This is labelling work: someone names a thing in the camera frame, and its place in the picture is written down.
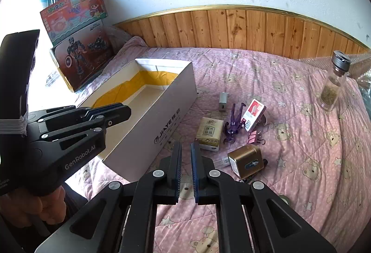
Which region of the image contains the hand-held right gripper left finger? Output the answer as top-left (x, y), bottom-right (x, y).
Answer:
top-left (70, 141), bottom-right (182, 253)

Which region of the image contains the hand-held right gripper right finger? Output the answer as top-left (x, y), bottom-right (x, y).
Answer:
top-left (190, 142), bottom-right (338, 253)

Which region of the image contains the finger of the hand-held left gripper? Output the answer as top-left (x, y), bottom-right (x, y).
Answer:
top-left (27, 115), bottom-right (116, 144)
top-left (38, 104), bottom-right (131, 129)

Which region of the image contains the gold pocket tissue pack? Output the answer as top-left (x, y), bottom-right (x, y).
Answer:
top-left (194, 117), bottom-right (227, 152)

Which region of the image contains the white cardboard box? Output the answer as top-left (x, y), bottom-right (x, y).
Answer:
top-left (75, 58), bottom-right (198, 184)

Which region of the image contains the gold cube box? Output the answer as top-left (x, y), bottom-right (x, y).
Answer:
top-left (227, 145), bottom-right (266, 179)

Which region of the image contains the person's left hand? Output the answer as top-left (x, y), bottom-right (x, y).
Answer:
top-left (17, 185), bottom-right (67, 226)

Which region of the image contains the robot figure toy box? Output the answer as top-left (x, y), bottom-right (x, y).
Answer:
top-left (49, 19), bottom-right (115, 93)

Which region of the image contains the white charger adapter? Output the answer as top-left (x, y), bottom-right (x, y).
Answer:
top-left (219, 92), bottom-right (229, 112)

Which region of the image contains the red and white small box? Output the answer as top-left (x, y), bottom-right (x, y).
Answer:
top-left (240, 99), bottom-right (267, 132)

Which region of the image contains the pink bear print blanket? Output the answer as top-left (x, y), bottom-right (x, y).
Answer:
top-left (65, 37), bottom-right (371, 253)

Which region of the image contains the colourful cartoon toy box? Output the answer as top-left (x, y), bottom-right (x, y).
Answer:
top-left (40, 0), bottom-right (108, 47)

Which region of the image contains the glass bottle with metal lid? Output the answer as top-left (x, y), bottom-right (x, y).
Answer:
top-left (319, 50), bottom-right (351, 112)

